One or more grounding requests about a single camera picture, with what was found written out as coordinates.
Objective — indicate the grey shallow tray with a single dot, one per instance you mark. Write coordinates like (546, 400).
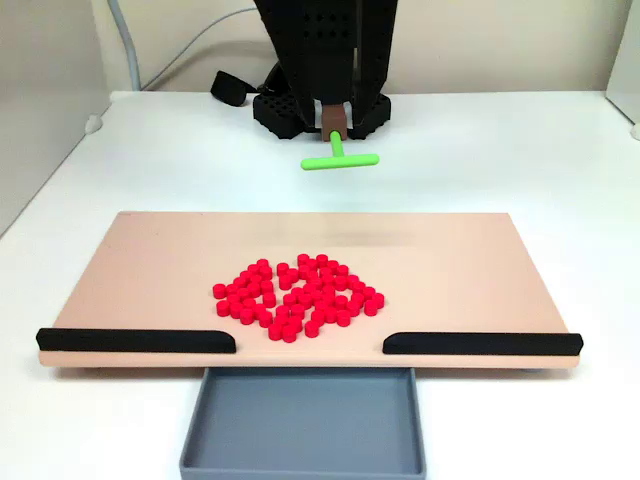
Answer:
(300, 425)

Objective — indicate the red cylinder granules heap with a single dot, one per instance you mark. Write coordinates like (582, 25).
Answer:
(327, 295)

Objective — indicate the small white bracket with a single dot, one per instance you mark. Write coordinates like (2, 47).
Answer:
(636, 131)
(93, 124)

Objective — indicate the black edge guard strip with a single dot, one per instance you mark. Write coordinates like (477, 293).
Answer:
(480, 344)
(130, 341)

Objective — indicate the beige flat board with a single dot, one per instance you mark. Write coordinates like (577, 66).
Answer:
(150, 275)

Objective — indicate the green T-shaped pusher tool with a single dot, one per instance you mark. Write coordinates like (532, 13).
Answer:
(340, 161)

